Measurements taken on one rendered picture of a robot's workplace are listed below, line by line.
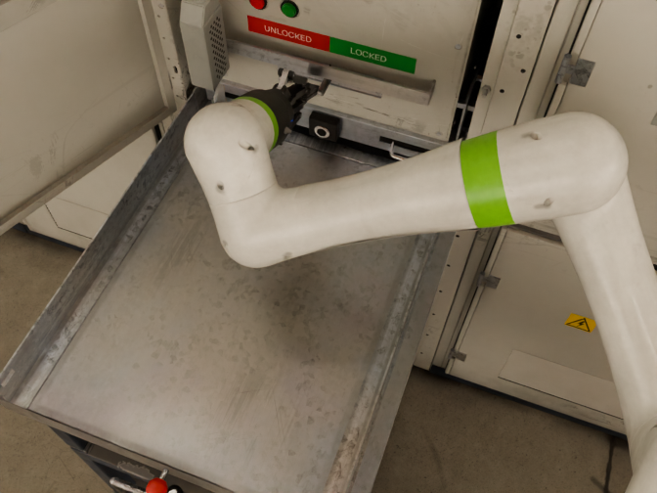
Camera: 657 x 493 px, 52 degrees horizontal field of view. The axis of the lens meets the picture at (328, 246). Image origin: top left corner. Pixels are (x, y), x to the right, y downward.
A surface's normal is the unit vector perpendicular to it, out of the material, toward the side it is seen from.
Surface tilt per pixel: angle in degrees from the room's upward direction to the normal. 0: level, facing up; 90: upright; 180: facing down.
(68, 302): 90
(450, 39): 90
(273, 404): 0
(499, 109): 90
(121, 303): 0
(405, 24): 90
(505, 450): 0
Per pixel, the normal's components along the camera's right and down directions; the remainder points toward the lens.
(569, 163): -0.36, 0.15
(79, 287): 0.94, 0.30
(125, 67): 0.75, 0.56
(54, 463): 0.01, -0.55
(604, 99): -0.35, 0.78
